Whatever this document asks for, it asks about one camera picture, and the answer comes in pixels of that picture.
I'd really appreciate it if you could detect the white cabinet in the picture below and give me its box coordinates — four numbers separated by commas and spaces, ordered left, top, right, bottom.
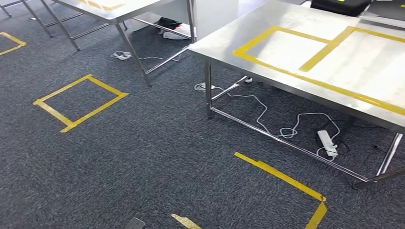
133, 0, 239, 41

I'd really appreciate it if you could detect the black zip case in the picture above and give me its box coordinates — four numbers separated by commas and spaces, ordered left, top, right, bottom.
310, 0, 373, 17

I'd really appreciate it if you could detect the dark bag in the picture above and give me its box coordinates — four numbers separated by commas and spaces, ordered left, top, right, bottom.
156, 16, 183, 31

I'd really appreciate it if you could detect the white power strip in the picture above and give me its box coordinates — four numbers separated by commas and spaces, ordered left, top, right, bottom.
317, 130, 339, 158

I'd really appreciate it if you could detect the long white cable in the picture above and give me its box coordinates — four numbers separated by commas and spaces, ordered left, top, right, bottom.
193, 83, 341, 162

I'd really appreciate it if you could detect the yellow floor tape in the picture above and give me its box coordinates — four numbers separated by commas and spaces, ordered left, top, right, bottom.
171, 214, 203, 229
0, 31, 27, 57
32, 74, 130, 134
233, 152, 328, 229

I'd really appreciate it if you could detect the white plastic bag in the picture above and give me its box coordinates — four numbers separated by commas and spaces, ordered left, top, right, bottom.
162, 25, 197, 41

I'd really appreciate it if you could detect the yellow tape on side table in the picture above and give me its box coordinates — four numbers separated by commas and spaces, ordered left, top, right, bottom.
77, 0, 126, 11

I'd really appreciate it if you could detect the black robot foot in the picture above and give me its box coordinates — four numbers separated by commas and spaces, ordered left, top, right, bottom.
122, 217, 147, 229

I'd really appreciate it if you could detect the steel workbench table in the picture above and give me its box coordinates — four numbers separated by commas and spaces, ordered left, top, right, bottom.
188, 0, 405, 191

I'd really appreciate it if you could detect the steel side table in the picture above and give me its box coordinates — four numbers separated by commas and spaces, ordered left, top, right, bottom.
0, 0, 198, 88

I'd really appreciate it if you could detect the black cable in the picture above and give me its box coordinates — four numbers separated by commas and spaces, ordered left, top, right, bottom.
333, 119, 405, 156

